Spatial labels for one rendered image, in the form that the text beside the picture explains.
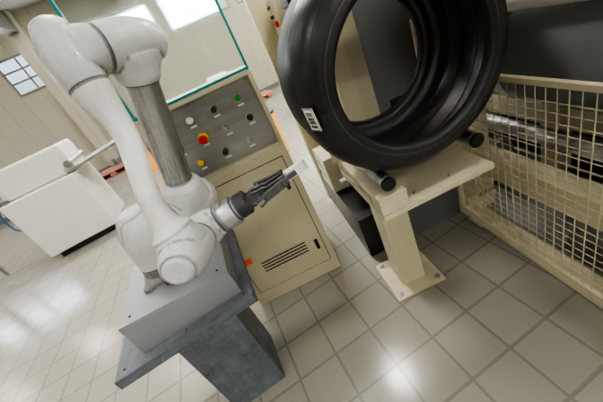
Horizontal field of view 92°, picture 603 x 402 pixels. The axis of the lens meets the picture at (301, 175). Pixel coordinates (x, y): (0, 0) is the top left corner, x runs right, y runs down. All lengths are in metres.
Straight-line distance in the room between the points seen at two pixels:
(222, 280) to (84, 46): 0.78
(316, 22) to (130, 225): 0.85
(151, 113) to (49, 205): 3.61
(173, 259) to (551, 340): 1.40
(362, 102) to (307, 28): 0.52
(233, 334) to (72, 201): 3.43
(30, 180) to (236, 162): 3.46
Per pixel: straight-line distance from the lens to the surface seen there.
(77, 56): 0.92
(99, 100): 0.89
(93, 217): 4.53
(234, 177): 1.47
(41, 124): 8.99
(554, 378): 1.53
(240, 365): 1.52
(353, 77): 1.11
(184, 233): 0.72
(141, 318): 1.15
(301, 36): 0.69
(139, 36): 0.99
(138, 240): 1.14
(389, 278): 1.76
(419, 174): 1.02
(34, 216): 4.67
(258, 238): 1.65
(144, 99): 1.03
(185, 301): 1.12
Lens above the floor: 1.37
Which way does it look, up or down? 27 degrees down
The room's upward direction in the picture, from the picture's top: 25 degrees counter-clockwise
